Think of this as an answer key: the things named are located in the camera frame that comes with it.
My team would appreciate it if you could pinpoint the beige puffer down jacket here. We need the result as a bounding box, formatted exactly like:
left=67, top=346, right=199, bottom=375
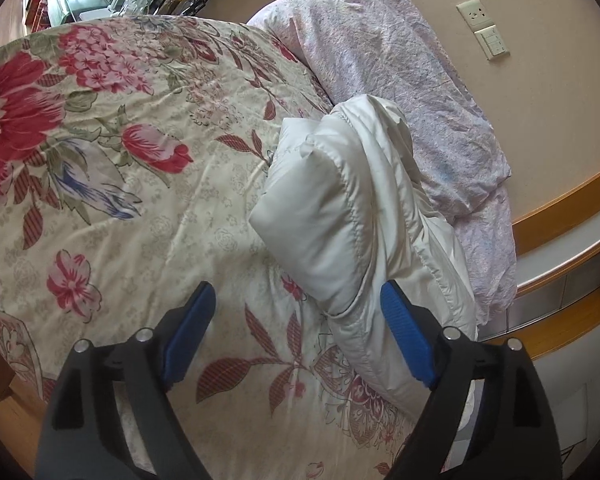
left=249, top=94, right=477, bottom=419

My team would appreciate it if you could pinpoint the floral bed sheet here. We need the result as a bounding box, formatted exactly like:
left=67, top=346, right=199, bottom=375
left=0, top=16, right=412, bottom=479

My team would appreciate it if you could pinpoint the lilac crinkled duvet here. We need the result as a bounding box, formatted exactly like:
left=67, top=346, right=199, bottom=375
left=248, top=0, right=517, bottom=325

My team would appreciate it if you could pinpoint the wooden headboard frame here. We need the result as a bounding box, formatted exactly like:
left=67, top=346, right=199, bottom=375
left=480, top=172, right=600, bottom=359

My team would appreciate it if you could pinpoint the white wall switch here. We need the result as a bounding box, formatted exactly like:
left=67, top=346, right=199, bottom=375
left=475, top=25, right=509, bottom=62

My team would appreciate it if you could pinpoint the white wall socket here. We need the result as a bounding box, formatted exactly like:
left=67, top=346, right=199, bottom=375
left=456, top=0, right=494, bottom=32

